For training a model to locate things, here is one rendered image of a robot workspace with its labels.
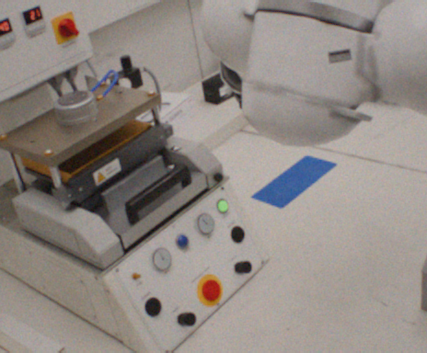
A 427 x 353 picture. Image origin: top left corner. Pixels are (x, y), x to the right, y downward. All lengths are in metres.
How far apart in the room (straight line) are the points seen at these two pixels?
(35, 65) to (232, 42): 0.71
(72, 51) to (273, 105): 0.84
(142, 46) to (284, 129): 1.40
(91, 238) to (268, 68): 0.59
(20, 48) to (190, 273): 0.54
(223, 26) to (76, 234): 0.55
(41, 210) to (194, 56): 1.09
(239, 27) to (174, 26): 1.40
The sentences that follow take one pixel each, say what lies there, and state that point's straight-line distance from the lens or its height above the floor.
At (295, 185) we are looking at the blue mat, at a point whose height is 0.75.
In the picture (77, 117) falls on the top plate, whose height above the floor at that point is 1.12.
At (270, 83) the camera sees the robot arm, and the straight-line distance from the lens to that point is 0.53.
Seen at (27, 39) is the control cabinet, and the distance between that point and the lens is 1.25.
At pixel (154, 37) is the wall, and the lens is 1.94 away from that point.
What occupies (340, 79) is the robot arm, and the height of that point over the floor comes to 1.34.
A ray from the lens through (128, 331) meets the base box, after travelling 1.11.
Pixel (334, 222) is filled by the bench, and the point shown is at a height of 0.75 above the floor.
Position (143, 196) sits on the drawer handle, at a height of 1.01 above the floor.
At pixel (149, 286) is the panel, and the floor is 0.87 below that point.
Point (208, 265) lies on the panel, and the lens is 1.17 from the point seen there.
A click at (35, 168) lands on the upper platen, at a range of 1.20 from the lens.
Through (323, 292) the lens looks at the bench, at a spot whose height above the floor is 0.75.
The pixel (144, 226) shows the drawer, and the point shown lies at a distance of 1.08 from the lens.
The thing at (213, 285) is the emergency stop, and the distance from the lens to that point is 1.16.
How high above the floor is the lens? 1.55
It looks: 30 degrees down
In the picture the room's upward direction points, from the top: 11 degrees counter-clockwise
